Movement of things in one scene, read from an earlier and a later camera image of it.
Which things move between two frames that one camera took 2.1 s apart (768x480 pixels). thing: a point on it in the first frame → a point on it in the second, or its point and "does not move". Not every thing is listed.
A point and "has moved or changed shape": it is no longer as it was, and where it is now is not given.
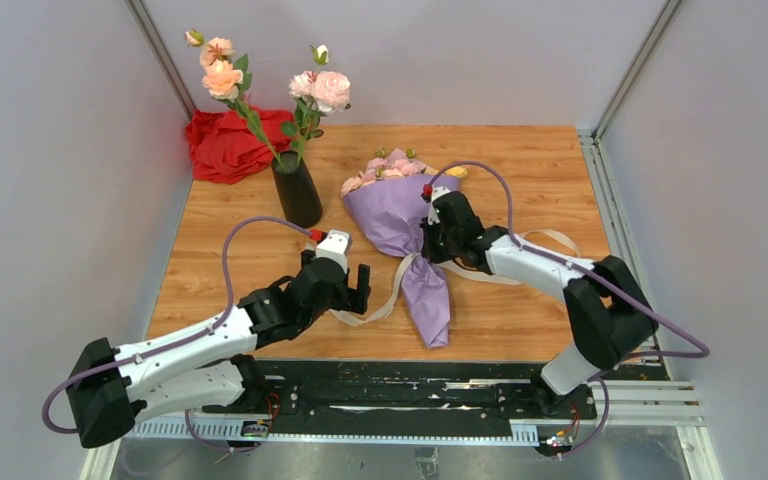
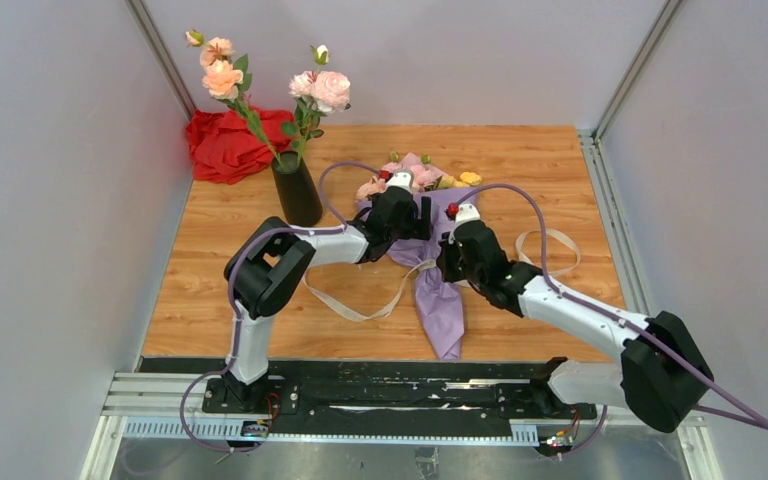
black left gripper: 354,299 → 418,228
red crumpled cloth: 223,148 does not move
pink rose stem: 316,93 does not move
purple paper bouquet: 386,199 has moved or changed shape
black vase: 298,196 does not move
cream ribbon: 411,262 has moved or changed shape
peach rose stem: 227,79 does not move
